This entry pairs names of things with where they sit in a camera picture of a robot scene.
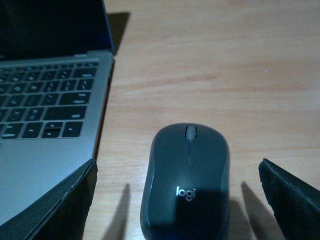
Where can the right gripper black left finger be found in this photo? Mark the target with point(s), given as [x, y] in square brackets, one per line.
[60, 214]

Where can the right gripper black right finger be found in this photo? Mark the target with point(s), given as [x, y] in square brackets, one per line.
[295, 203]

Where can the dark grey logi mouse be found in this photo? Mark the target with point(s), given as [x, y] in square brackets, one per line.
[186, 192]

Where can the silver laptop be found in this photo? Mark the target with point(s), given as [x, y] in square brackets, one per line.
[56, 61]

